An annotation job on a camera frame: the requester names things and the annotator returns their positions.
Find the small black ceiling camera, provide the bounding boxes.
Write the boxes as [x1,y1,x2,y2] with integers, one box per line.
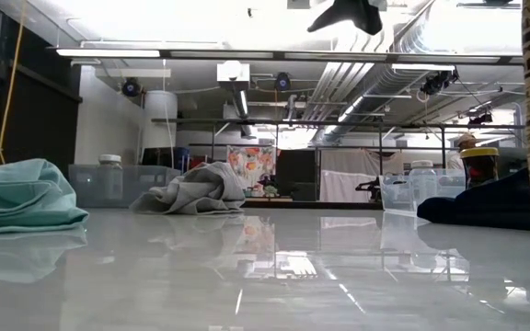
[467,111,494,127]

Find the white ceiling box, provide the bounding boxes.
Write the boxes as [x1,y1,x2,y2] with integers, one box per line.
[215,61,251,92]

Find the navy blue cloth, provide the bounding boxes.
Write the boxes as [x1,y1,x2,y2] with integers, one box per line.
[415,166,530,233]

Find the plain white-lid clear spice jar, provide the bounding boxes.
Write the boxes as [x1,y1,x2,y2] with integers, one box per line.
[408,159,437,208]

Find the short ceiling light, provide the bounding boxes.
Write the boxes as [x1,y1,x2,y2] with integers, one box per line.
[390,63,457,73]

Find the person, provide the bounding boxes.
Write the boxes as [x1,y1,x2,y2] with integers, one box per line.
[448,131,478,172]

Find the long ceiling light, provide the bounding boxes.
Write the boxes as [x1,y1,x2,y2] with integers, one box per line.
[54,47,162,59]

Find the white hanging sheet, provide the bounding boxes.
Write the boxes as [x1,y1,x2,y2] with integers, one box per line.
[318,148,405,204]

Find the grey translucent plastic bin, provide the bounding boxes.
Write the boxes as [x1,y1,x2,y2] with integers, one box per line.
[67,164,182,210]

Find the silver ceiling ducts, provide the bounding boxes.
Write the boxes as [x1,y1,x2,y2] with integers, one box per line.
[300,59,436,144]

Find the teal cloth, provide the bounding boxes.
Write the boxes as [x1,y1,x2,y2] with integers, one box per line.
[0,157,90,235]

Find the white glossy table sheet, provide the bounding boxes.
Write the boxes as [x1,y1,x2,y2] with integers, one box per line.
[0,207,530,331]

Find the blue container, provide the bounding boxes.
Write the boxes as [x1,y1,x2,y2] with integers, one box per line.
[171,146,190,172]

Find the black ceiling camera cluster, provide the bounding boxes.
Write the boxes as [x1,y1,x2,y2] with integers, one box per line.
[419,68,460,97]

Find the black metal rail frame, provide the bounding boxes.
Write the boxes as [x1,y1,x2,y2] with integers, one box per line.
[150,117,527,203]

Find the distant dark monitor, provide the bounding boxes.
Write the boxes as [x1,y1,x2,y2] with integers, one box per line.
[499,146,524,178]

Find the grey overhead beam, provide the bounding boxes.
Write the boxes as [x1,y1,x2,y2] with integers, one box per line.
[46,44,526,65]

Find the floral fabric panel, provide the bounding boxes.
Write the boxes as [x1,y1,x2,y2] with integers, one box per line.
[225,145,278,190]

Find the clear plastic bin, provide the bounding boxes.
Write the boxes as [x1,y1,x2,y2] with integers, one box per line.
[378,167,467,213]

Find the black round ceiling camera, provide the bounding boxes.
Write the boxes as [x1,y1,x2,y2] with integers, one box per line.
[273,71,293,92]
[121,76,143,98]

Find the white cylindrical tank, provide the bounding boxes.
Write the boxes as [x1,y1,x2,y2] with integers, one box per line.
[142,89,179,151]

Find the grey cloth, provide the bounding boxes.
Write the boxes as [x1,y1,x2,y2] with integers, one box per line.
[128,161,248,216]

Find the tan-topped white-lid spice jar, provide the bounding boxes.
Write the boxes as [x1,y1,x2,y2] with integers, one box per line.
[98,153,124,203]

